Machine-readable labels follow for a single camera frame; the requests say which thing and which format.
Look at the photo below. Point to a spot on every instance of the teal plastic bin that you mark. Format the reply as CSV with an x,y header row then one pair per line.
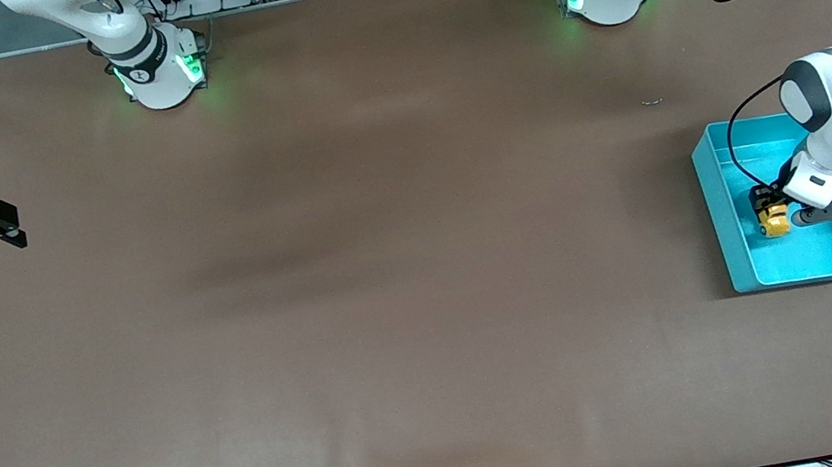
x,y
813,253

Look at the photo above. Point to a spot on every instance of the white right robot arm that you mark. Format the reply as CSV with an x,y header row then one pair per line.
x,y
164,89

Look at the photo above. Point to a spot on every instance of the yellow beetle toy car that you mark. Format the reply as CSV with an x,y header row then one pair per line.
x,y
776,225

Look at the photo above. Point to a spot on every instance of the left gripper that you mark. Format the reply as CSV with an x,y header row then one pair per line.
x,y
767,195

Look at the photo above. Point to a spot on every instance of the brown table mat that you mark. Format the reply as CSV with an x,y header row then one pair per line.
x,y
422,267

